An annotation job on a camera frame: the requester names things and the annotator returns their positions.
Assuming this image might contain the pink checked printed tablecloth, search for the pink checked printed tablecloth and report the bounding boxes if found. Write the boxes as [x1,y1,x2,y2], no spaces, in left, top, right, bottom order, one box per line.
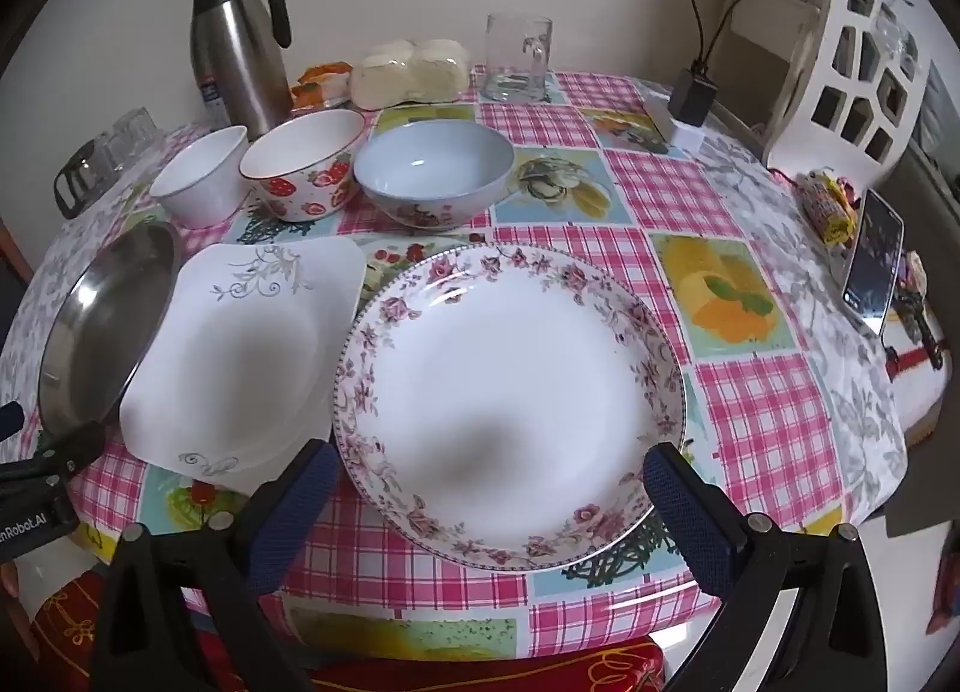
[0,69,912,663]

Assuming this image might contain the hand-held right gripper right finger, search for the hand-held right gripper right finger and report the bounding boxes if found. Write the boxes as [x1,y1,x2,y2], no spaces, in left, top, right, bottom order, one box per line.
[643,442,912,692]

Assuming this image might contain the white plastic rack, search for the white plastic rack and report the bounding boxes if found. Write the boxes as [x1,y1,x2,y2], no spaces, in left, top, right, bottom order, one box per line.
[720,0,925,172]

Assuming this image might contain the white square bowl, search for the white square bowl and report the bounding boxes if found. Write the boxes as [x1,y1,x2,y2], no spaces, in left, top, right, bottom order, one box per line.
[148,125,252,229]

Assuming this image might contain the glass teapot with dark handle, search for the glass teapot with dark handle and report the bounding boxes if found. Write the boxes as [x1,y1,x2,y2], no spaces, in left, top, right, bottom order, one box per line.
[54,140,113,220]

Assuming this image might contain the white square plate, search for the white square plate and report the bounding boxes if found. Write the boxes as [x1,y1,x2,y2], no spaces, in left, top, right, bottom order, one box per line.
[120,236,368,474]

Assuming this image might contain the small white box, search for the small white box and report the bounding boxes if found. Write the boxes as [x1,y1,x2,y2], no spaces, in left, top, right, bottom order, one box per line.
[645,95,706,154]

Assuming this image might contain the round pink floral plate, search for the round pink floral plate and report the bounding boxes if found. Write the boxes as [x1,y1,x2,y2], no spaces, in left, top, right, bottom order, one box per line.
[332,242,687,571]

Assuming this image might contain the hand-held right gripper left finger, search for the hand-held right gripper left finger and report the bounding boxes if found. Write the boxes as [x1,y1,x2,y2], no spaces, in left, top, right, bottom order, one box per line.
[88,439,344,692]

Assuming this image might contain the pale blue floral bowl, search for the pale blue floral bowl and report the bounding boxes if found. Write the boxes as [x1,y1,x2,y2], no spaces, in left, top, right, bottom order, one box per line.
[352,119,516,232]

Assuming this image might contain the pack of white steamed buns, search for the pack of white steamed buns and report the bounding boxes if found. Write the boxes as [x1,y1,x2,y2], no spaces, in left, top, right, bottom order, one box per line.
[349,38,472,109]

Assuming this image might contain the round stainless steel plate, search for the round stainless steel plate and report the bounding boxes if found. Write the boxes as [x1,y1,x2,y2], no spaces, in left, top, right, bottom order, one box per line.
[37,221,185,449]

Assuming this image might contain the small yellow printed bottle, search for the small yellow printed bottle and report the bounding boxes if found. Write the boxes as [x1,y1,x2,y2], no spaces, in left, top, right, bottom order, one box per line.
[799,170,860,247]

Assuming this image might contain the strawberry print bowl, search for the strawberry print bowl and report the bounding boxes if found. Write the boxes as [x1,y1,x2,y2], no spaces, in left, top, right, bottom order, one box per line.
[238,108,367,224]

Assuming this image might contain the red patterned cushion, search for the red patterned cushion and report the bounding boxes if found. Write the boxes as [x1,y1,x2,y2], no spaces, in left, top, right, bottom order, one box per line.
[30,572,668,692]

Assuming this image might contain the smartphone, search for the smartphone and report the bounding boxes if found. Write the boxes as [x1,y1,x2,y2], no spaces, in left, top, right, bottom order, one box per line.
[840,189,905,333]

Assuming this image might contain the black power adapter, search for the black power adapter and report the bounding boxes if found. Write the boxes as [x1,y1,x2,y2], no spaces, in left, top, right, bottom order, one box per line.
[667,65,719,127]

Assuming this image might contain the orange snack packet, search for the orange snack packet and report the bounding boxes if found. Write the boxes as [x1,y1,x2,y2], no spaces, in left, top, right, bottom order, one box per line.
[291,62,353,109]

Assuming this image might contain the stainless steel thermos jug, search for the stainless steel thermos jug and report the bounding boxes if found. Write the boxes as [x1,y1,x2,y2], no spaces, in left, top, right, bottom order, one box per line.
[187,0,293,142]

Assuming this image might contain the clear glass mug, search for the clear glass mug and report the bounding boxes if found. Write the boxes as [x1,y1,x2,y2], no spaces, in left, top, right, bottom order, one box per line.
[480,13,554,104]

